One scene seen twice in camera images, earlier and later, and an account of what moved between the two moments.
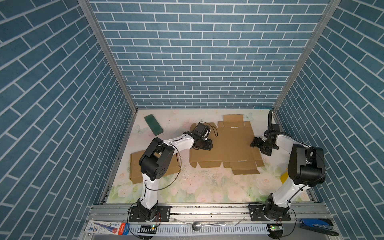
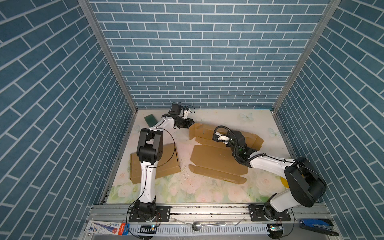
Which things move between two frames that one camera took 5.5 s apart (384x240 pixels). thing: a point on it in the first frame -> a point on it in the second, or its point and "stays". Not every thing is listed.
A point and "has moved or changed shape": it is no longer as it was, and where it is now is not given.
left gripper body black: x=204 y=143 -> x=182 y=122
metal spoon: x=197 y=226 stays
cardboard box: x=233 y=146 has moved or changed shape
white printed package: x=119 y=228 stays
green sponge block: x=154 y=125 stays
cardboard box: x=136 y=174 stays
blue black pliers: x=321 y=225 stays
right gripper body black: x=263 y=145 -> x=230 y=133
